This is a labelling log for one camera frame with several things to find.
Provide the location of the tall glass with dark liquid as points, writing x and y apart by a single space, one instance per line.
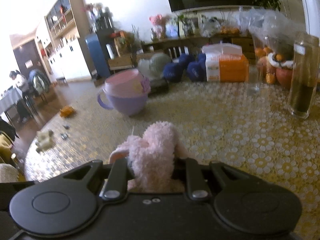
302 80

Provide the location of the dark door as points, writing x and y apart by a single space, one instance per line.
25 57

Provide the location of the grey-green round bundle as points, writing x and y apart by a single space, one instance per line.
160 62

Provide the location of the white fluffy bundle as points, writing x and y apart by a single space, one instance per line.
143 66

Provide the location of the chair with dark jacket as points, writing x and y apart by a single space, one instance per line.
37 82

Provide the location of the small white toy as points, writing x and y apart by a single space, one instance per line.
45 141

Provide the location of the small dark piece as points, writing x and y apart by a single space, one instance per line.
64 136
66 126

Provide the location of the pink fluffy cloth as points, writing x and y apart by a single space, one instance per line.
155 155

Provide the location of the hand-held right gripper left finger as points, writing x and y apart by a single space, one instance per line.
117 175

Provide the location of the white and wooden cabinet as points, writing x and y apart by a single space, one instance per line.
70 55

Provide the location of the black box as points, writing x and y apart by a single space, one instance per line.
158 86

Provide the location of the yellow floral lace tablecloth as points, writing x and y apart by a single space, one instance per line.
225 130

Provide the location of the clear glass tumbler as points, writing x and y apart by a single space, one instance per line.
258 75

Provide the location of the purple cup with pink lid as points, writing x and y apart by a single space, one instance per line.
125 102

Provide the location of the wooden sideboard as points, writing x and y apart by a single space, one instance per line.
240 42

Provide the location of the table with white cloth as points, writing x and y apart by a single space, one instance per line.
8 100

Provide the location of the pink flowers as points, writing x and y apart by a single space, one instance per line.
157 21

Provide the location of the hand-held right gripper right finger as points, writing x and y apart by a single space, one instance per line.
193 175

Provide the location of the orange and white tissue box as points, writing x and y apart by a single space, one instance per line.
230 67

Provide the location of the small orange toy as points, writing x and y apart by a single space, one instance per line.
67 111

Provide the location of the dark blue plush items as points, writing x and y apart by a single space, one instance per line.
196 70

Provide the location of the blue appliance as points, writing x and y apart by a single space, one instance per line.
96 55

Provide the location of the clear plastic bag of fruit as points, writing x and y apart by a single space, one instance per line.
275 30

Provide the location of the orange pumpkin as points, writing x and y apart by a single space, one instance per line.
283 77

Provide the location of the white photo frame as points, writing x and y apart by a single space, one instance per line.
190 25

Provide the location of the blue cap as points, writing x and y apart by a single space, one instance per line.
173 72
183 58

